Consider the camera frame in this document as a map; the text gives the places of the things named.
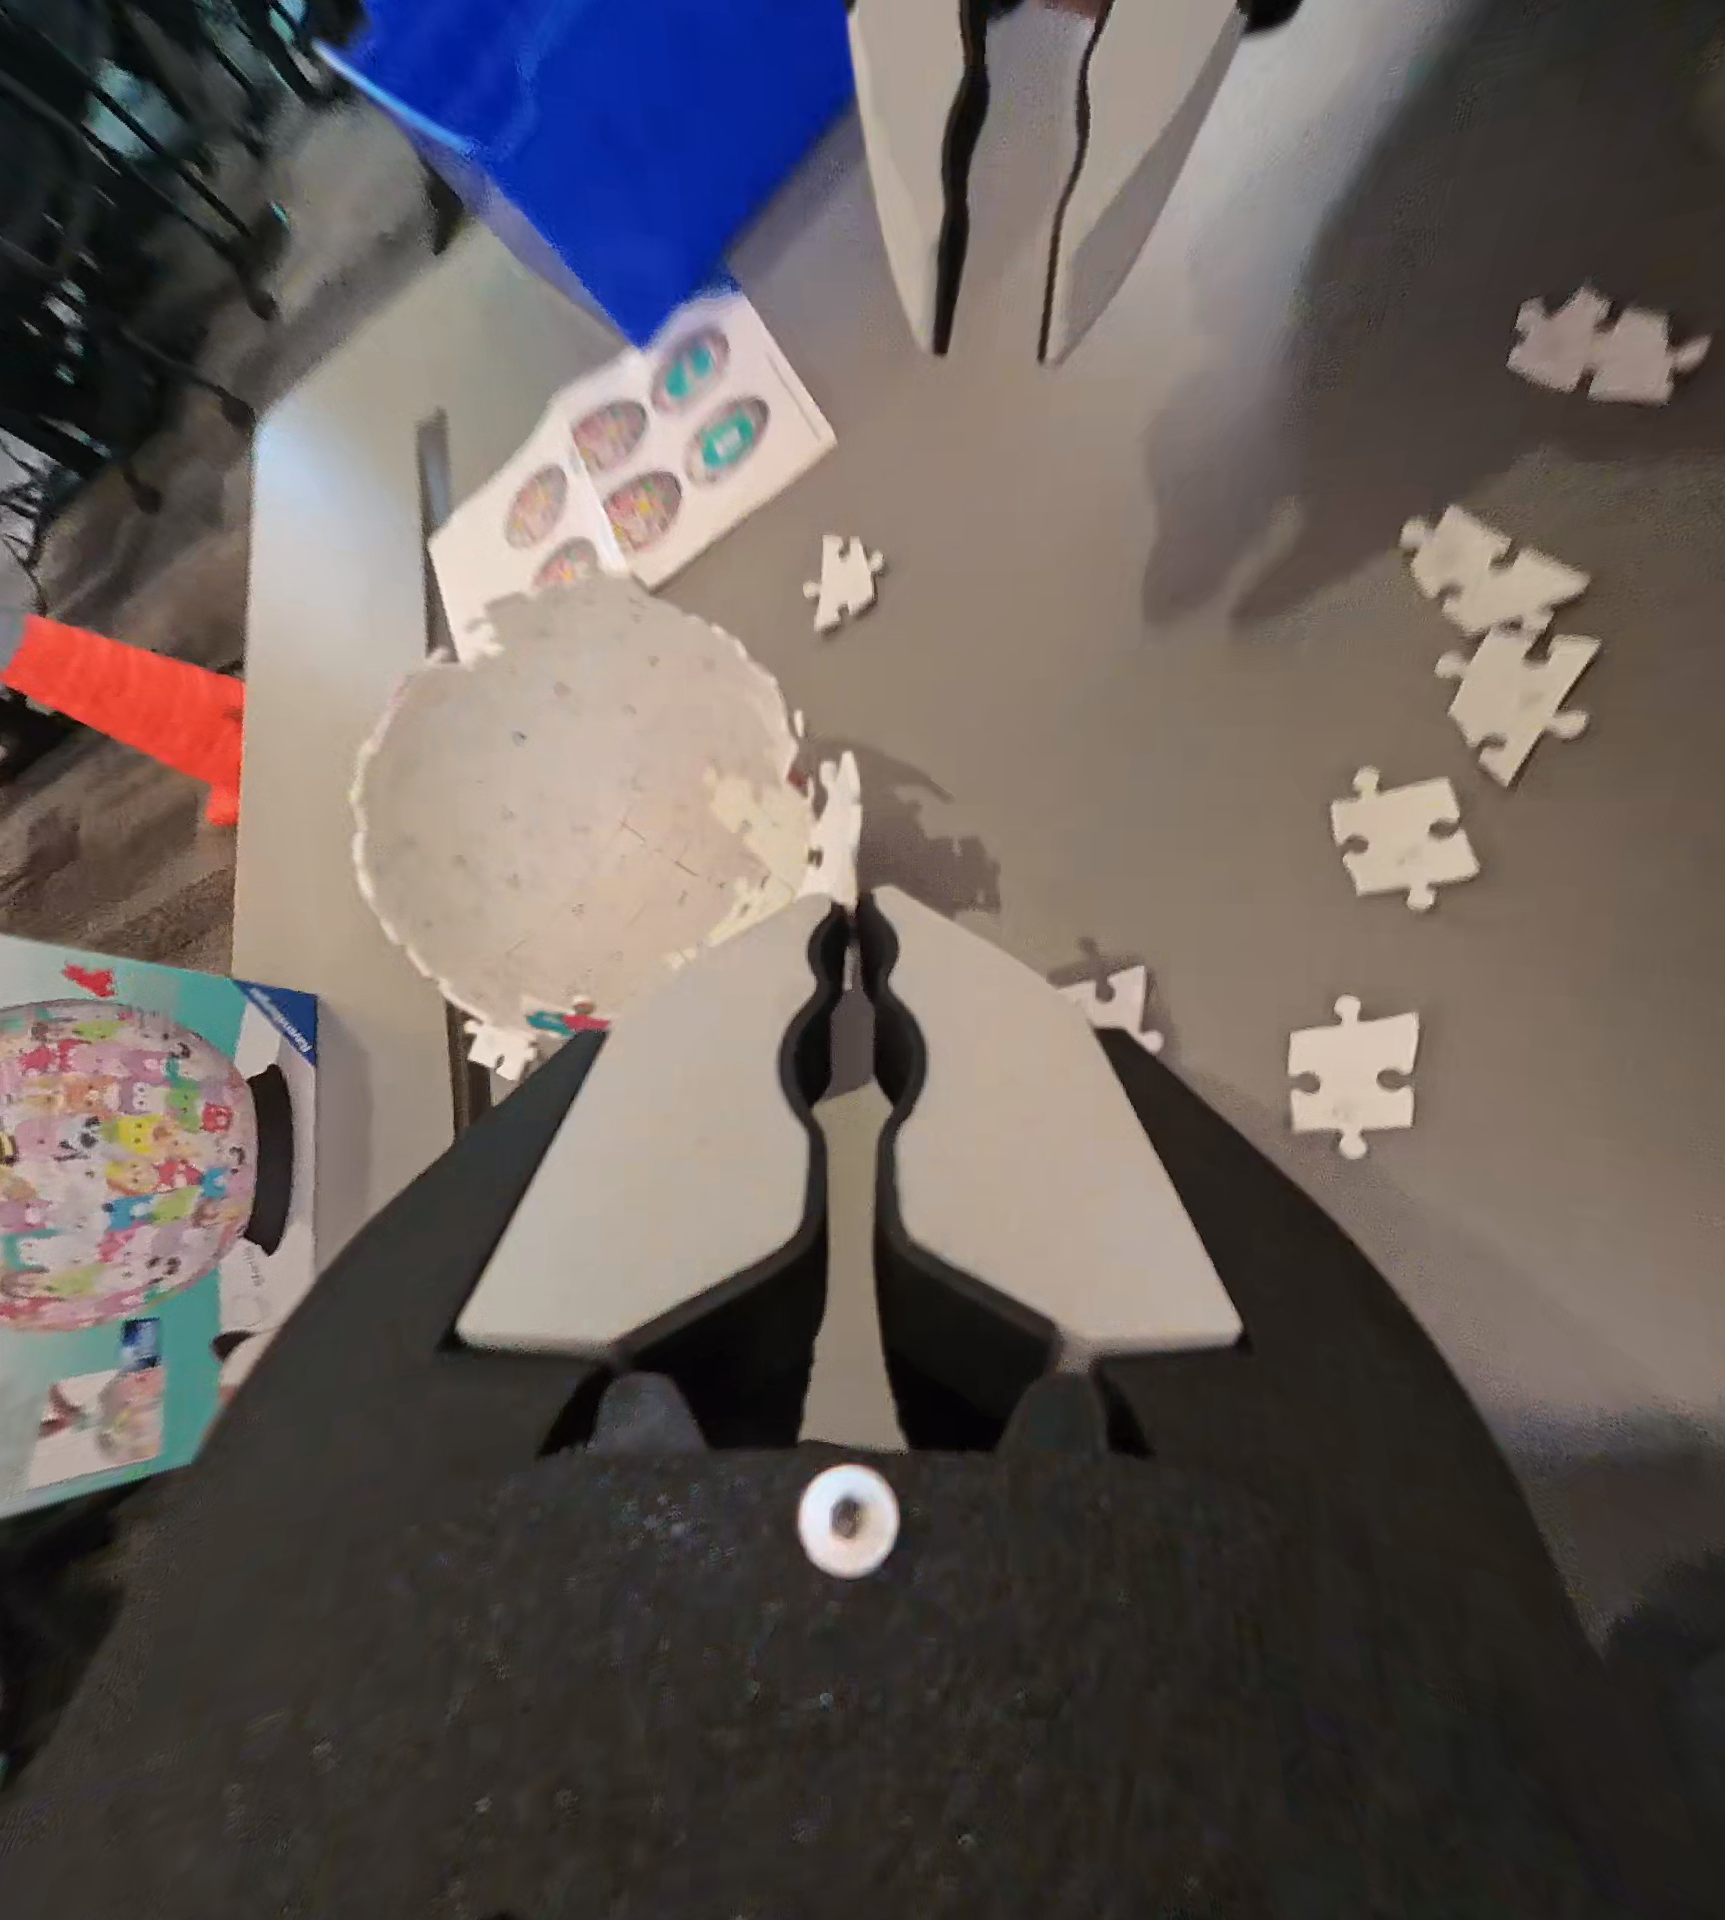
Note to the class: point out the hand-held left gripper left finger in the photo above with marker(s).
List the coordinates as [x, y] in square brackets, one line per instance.
[639, 1187]

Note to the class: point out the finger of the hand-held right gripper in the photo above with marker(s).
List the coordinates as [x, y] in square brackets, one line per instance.
[1134, 120]
[910, 136]

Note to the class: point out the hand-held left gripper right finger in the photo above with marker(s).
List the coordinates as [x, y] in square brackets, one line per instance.
[1059, 1187]

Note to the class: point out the colourful puzzle ball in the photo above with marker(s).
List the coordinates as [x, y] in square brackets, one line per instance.
[562, 796]

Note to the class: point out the white puzzle piece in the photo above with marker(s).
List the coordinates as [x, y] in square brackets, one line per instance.
[1352, 1074]
[1397, 840]
[1597, 351]
[836, 826]
[845, 582]
[1487, 572]
[1516, 705]
[1109, 1004]

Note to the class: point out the puzzle instruction leaflet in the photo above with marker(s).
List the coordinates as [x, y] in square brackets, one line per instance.
[639, 467]

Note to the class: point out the teal puzzle box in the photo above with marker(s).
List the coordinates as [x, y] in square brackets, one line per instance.
[84, 1229]

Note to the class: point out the blue plastic bin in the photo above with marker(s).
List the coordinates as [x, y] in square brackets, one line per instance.
[623, 136]

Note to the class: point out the orange plastic object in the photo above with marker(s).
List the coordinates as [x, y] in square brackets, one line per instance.
[84, 690]

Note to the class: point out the black furniture frame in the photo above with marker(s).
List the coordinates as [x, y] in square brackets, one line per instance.
[84, 212]

